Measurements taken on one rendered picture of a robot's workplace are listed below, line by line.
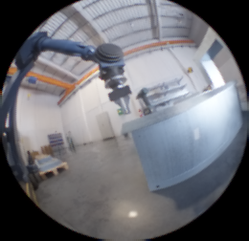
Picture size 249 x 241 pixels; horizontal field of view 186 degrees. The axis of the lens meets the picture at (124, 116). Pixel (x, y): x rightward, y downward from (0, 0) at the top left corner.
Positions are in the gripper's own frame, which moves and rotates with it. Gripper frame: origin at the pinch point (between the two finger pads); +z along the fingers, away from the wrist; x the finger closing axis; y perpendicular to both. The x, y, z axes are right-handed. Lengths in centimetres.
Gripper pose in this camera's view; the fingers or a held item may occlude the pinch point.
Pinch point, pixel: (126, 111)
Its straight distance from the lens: 43.3
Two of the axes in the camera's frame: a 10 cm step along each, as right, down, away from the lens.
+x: -9.2, 3.3, 2.2
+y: 1.8, -1.5, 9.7
